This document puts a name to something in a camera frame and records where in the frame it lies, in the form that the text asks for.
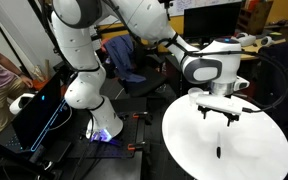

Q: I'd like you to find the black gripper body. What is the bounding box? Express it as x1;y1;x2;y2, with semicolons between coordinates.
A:
210;82;234;96

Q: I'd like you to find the black marker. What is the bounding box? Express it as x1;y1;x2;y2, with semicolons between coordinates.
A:
216;133;221;159

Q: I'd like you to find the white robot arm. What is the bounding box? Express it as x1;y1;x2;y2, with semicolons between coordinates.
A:
51;0;241;142

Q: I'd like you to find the clear plastic cup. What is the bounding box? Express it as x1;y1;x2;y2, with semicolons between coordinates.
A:
188;87;203;105

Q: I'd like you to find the round white table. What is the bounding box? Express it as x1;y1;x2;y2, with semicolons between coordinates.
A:
162;95;288;180

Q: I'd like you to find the round wooden desk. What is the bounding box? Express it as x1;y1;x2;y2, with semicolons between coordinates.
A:
188;36;285;61

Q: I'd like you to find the white VR headset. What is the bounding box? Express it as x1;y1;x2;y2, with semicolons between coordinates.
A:
236;32;256;47

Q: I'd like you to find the dark cloth covered chair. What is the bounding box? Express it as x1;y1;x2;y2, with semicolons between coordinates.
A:
255;42;288;126

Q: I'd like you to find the black computer monitor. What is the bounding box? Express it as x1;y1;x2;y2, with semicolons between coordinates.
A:
183;2;241;39

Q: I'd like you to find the orange clamp upper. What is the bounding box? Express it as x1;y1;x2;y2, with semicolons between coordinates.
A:
132;112;153;120

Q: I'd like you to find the orange clamp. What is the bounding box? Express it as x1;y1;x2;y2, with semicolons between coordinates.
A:
132;112;153;120
127;141;147;151

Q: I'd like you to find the black office chair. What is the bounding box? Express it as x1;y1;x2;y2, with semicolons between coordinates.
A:
101;33;167;98

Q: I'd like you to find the orange clamp lower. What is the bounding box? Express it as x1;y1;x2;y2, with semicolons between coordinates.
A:
127;141;147;151

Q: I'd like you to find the blue jacket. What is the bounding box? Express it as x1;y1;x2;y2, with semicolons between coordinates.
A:
104;34;146;83

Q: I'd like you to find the black laptop blue light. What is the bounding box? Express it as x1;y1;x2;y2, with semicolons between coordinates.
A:
0;74;66;154

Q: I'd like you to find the white controller on stand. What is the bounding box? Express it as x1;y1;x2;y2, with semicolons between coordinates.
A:
9;93;34;115

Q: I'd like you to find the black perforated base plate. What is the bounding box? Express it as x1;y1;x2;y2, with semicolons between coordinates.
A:
67;112;140;158

